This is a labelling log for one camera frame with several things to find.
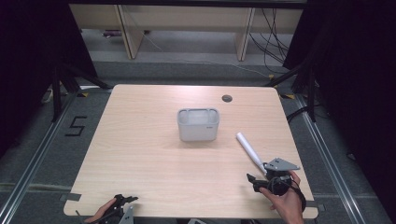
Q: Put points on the round grey table grommet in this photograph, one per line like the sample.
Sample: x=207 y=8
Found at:
x=227 y=98

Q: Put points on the grey plastic storage box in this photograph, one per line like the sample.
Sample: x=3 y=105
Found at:
x=198 y=130

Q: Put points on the small purple object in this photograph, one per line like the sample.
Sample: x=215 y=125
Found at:
x=111 y=32

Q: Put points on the white plastic tube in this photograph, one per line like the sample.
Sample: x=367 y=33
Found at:
x=249 y=150

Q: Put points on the metal floor rail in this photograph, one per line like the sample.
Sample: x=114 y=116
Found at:
x=34 y=158
x=327 y=155

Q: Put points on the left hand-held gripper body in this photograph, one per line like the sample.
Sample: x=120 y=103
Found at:
x=120 y=214

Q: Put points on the black metal stand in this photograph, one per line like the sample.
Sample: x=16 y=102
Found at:
x=57 y=90
x=311 y=90

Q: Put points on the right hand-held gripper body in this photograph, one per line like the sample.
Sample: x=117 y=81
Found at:
x=279 y=174

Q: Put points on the person's left hand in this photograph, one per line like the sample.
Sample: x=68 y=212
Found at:
x=101 y=212

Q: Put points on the person's right hand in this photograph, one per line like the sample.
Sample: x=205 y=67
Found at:
x=288 y=205

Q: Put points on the dark curtain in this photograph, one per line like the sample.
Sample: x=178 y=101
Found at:
x=34 y=62
x=355 y=77

